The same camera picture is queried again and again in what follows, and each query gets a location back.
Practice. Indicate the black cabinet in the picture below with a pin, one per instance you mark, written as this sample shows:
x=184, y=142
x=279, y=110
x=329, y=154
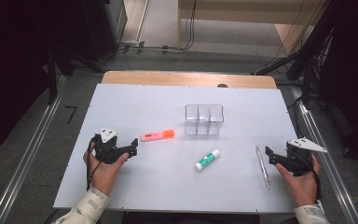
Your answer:
x=105, y=28

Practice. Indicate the orange highlighter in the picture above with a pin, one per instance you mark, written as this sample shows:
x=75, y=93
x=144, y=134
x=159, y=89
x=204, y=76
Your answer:
x=157, y=135

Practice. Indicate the person's dark lap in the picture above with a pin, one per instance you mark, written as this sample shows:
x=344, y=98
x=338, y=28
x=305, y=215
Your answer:
x=189, y=219

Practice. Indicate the person's left hand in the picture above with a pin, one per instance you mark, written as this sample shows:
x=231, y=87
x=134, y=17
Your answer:
x=102, y=175

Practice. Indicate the aluminium rail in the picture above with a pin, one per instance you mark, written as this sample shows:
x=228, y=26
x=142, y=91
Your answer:
x=341, y=186
x=28, y=155

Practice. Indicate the clear pen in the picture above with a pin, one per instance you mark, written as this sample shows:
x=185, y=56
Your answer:
x=263, y=168

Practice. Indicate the white board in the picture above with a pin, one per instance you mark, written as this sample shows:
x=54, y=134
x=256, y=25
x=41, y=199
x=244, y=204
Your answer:
x=121, y=102

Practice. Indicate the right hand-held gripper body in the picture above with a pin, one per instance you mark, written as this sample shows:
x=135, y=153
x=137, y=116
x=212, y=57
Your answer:
x=300, y=158

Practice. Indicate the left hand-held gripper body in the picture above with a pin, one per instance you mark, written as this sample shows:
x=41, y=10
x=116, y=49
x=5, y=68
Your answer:
x=105, y=152

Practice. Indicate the dark curtain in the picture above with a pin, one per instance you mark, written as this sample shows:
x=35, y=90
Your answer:
x=12, y=62
x=357, y=77

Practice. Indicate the light wooden furniture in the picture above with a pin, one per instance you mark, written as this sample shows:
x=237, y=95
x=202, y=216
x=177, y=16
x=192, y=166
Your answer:
x=230, y=12

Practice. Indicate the clear plastic organizer box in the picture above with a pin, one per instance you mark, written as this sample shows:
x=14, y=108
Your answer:
x=203, y=119

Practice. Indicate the green and white glue stick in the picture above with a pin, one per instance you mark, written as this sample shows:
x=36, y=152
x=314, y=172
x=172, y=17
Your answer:
x=207, y=159

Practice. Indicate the person's right hand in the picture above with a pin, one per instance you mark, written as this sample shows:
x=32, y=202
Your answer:
x=303, y=188

